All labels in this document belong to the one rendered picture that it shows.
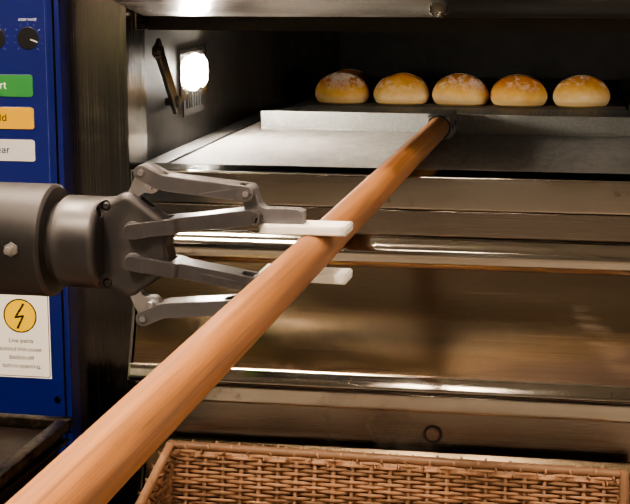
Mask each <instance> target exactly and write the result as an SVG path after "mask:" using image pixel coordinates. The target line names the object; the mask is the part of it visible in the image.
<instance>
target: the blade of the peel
mask: <svg viewBox="0 0 630 504"><path fill-rule="evenodd" d="M434 110H456V111H457V124H456V132H455V133H462V134H510V135H559V136H607V137H630V111H620V110H563V109H505V108H447V107H389V106H332V105H307V106H305V107H295V108H284V109H274V110H262V111H261V129H268V130H316V131H365V132H413V133H417V132H418V131H419V130H420V129H421V128H423V127H424V126H425V125H426V124H427V117H428V115H429V114H431V113H432V112H433V111H434Z"/></svg>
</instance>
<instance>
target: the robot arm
mask: <svg viewBox="0 0 630 504"><path fill-rule="evenodd" d="M133 173H134V176H135V178H134V180H133V182H132V185H131V187H130V189H129V191H126V192H124V193H121V194H119V195H117V196H93V195H69V194H68V193H67V191H66V190H65V189H64V188H63V187H62V186H61V185H59V184H50V183H21V182H0V294H12V295H32V296H56V295H57V294H59V293H60V292H61V291H62V290H63V289H64V287H82V288H102V289H113V290H116V291H118V292H120V293H121V294H123V295H126V296H130V297H131V300H132V302H133V304H134V306H135V308H136V310H137V312H138V314H137V315H136V322H137V324H138V325H140V326H147V325H149V324H151V323H154V322H156V321H158V320H161V319H163V318H180V317H203V316H214V315H215V314H216V313H217V312H218V311H219V310H220V309H222V308H223V307H224V306H225V305H226V304H227V303H228V302H229V301H230V300H232V299H233V298H234V297H235V296H236V295H237V294H231V295H209V296H187V297H172V298H167V299H164V300H162V298H161V297H160V296H159V295H157V294H148V293H146V292H145V291H144V289H145V288H147V287H148V286H149V285H151V284H152V283H154V282H155V281H157V280H158V279H159V278H161V277H167V278H173V279H176V278H180V279H185V280H190V281H195V282H200V283H205V284H210V285H215V286H220V287H225V288H230V289H235V290H240V291H242V290H243V289H244V288H245V287H246V286H247V285H248V284H249V283H250V282H252V281H253V280H254V279H255V278H256V277H257V276H258V275H259V274H260V273H262V272H263V271H264V270H265V269H266V268H267V267H268V266H269V265H270V264H267V265H266V266H265V267H264V268H262V269H261V270H260V271H259V272H257V271H252V270H247V269H242V268H237V267H232V266H227V265H221V264H216V263H211V262H206V261H201V260H196V259H191V258H188V257H187V256H183V255H178V254H176V252H175V248H174V245H173V241H174V237H175V234H178V233H184V232H193V231H202V230H212V229H221V228H230V227H239V226H248V225H253V226H255V225H257V224H261V225H260V226H259V233H260V234H268V235H302V236H336V237H346V236H347V235H348V234H349V233H350V232H351V231H352V230H353V223H352V221H319V220H306V209H304V208H301V207H282V206H268V205H266V204H265V203H264V202H263V200H262V198H261V195H260V187H259V186H258V185H257V184H256V183H253V182H245V181H237V180H230V179H222V178H214V177H207V176H199V175H191V174H184V173H176V172H170V171H168V170H166V169H164V168H162V167H161V166H159V165H157V164H155V163H153V162H146V163H143V164H141V165H138V166H137V167H135V169H134V171H133ZM158 190H162V191H167V192H174V193H182V194H189V195H197V196H204V197H212V198H220V199H227V200H235V201H242V202H243V205H244V207H238V208H229V209H220V210H211V211H202V212H194V213H178V214H169V215H167V214H166V213H165V212H163V211H162V210H161V209H160V208H158V207H157V206H156V205H154V204H153V203H152V202H151V201H149V200H148V199H147V198H145V197H144V196H143V194H144V193H150V194H152V193H155V192H157V191H158ZM352 274H353V270H351V268H334V267H324V268H323V270H322V271H321V272H320V273H319V274H318V275H317V276H316V277H315V278H314V279H313V280H312V281H311V283H323V284H340V285H345V284H346V283H347V282H348V281H349V280H350V279H351V278H352Z"/></svg>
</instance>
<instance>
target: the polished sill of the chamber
mask: <svg viewBox="0 0 630 504"><path fill-rule="evenodd" d="M155 164H157V165H159V166H161V167H162V168H164V169H166V170H168V171H170V172H176V173H184V174H191V175H199V176H207V177H214V178H222V179H230V180H237V181H245V182H253V183H256V184H257V185H258V186H259V187H260V195H261V198H262V200H263V202H264V203H265V204H266V205H268V206H301V207H335V206H336V205H337V204H338V203H339V202H340V201H341V200H343V199H344V198H345V197H346V196H347V195H348V194H349V193H350V192H351V191H353V190H354V189H355V188H356V187H357V186H358V185H359V184H360V183H361V182H363V181H364V180H365V179H366V178H367V177H368V176H369V175H370V174H371V173H373V172H374V171H375V170H376V169H377V168H346V167H303V166H260V165H216V164H173V163H155ZM143 196H144V197H145V198H147V199H148V200H149V201H151V202H157V203H193V204H229V205H243V202H242V201H235V200H227V199H220V198H212V197H204V196H197V195H189V194H182V193H174V192H167V191H162V190H158V191H157V192H155V193H152V194H150V193H144V194H143ZM379 209H409V210H445V211H481V212H517V213H552V214H588V215H624V216H630V174H607V173H563V172H520V171H476V170H433V169H415V170H414V171H413V172H412V173H411V174H410V175H409V176H408V177H407V178H406V179H405V180H404V182H403V183H402V184H401V185H400V186H399V187H398V188H397V189H396V190H395V191H394V192H393V193H392V195H391V196H390V197H389V198H388V199H387V200H386V201H385V202H384V203H383V204H382V205H381V207H380V208H379Z"/></svg>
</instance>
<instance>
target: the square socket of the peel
mask: <svg viewBox="0 0 630 504"><path fill-rule="evenodd" d="M435 117H442V118H444V119H446V120H447V122H448V123H449V132H448V134H447V135H446V136H445V137H444V138H443V139H450V138H451V137H452V136H453V135H454V133H455V132H456V124H457V111H456V110H434V111H433V112H432V113H431V114H429V115H428V117H427V123H428V122H429V121H430V120H431V119H433V118H435Z"/></svg>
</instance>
